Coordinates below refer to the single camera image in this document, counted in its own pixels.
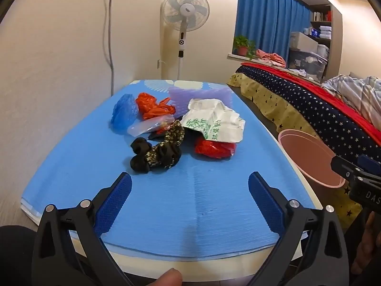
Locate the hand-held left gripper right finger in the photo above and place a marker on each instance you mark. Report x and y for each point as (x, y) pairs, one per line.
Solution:
(266, 205)

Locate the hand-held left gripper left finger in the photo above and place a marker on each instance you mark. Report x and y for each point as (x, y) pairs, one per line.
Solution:
(114, 205)

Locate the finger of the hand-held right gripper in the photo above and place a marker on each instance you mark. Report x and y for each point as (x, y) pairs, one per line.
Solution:
(342, 166)
(369, 162)

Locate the pink bin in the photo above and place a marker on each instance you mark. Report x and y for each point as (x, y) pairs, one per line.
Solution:
(306, 155)

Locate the black floral scrunchie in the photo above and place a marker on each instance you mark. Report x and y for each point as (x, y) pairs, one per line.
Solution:
(166, 152)

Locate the red plastic bag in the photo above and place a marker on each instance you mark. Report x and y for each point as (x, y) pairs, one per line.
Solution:
(212, 149)

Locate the black packet red label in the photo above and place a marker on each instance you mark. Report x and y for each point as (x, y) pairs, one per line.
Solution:
(154, 136)

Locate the clear plastic bag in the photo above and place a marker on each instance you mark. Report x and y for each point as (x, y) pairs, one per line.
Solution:
(143, 128)

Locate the white paper bag green print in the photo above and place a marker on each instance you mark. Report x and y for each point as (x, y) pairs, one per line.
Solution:
(226, 122)

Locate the blue plastic bag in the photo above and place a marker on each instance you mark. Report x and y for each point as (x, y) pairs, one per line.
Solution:
(123, 113)

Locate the orange plastic bag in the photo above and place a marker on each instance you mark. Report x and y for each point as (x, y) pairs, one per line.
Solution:
(148, 105)

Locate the purple bubble sheet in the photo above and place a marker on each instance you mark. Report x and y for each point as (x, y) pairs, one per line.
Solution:
(184, 96)

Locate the person's right hand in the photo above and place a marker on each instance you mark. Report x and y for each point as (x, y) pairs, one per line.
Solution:
(367, 241)

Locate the person's left hand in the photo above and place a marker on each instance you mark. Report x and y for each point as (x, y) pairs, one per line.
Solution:
(166, 278)

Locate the red blanket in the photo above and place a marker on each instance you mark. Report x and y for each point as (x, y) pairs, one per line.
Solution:
(342, 104)

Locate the plaid duvet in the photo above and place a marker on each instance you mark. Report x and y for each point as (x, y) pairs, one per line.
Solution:
(357, 92)

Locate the blue tablecloth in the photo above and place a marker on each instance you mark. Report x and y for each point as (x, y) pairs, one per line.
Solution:
(193, 190)

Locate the bed with starry cover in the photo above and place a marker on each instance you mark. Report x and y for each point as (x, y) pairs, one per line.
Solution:
(297, 104)

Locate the clear storage box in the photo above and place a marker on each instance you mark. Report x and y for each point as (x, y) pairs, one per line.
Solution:
(306, 64)

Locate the small white container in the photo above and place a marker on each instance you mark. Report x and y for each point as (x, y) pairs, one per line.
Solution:
(323, 50)

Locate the pink clothes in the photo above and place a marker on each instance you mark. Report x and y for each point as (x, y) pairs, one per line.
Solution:
(272, 57)

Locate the wooden bookshelf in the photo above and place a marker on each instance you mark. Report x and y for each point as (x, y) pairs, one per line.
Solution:
(335, 35)

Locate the grey box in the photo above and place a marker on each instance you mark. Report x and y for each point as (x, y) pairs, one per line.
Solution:
(302, 41)

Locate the white window sill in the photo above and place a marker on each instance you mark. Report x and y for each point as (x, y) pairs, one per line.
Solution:
(235, 57)

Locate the potted green plant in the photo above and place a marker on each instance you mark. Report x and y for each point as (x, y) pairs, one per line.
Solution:
(242, 47)

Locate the blue curtain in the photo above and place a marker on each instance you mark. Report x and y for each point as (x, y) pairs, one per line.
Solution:
(268, 20)

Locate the white standing fan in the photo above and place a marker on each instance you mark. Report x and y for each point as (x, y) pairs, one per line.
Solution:
(184, 9)

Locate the white wall socket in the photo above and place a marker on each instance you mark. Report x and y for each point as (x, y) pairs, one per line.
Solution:
(160, 64)

